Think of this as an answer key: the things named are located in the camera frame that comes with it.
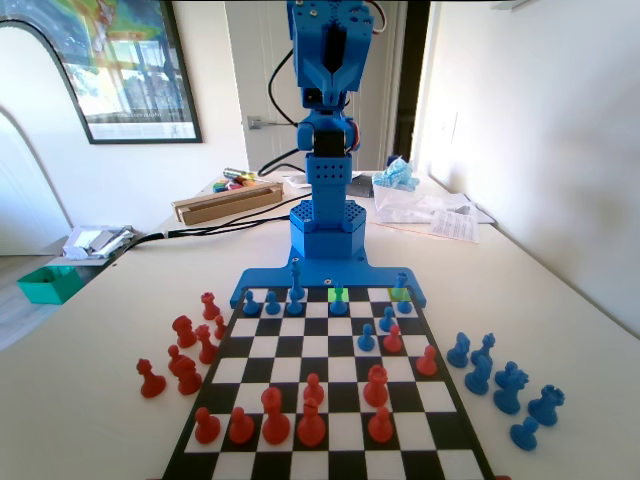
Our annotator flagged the black cable bundle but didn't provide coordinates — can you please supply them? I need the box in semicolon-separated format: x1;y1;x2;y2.
113;197;306;261

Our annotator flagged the black and white chessboard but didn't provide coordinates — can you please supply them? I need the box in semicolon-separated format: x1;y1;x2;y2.
162;285;496;480

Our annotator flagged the colourful marker set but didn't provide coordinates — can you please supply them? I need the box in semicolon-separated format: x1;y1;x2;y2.
212;175;271;195

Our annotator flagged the long cardboard box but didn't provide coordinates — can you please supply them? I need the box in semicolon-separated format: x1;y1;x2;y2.
171;182;285;226

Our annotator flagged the red chess bishop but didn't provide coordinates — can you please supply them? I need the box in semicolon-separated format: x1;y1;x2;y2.
296;397;327;448

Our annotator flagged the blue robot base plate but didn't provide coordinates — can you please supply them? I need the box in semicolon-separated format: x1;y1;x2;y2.
229;257;429;309

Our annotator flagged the black framed poster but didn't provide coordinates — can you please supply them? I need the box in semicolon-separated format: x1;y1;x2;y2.
0;0;204;146

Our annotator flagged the printed text sheet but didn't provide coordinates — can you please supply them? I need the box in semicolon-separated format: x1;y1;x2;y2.
427;208;481;245

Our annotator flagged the bag of blue parts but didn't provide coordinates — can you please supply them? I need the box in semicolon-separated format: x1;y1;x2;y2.
372;155;421;194

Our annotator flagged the clear plastic bag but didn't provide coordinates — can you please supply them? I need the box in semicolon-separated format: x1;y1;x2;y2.
373;179;437;225

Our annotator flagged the dark grey booklet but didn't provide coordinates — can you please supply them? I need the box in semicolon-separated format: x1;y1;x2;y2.
347;174;377;199

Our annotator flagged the dark low side table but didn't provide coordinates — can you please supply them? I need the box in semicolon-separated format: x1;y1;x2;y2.
47;227;151;281

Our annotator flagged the blue chess bishop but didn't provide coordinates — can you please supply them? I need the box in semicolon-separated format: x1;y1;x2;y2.
463;354;494;396
328;282;349;317

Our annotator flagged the white arched panel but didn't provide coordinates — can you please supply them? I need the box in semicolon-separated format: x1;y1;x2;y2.
0;18;94;257

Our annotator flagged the green plastic bin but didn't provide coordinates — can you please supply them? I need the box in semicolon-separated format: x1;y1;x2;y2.
17;264;84;305

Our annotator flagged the white door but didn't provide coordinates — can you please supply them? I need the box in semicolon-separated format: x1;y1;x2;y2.
224;0;406;174

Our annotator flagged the red chess queen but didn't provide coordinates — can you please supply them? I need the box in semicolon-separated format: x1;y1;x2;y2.
195;324;219;365

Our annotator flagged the red chess knight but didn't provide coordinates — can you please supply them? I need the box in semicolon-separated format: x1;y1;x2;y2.
172;354;204;396
171;314;198;350

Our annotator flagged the blue chess queen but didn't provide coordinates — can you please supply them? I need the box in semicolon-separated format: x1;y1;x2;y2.
469;332;497;366

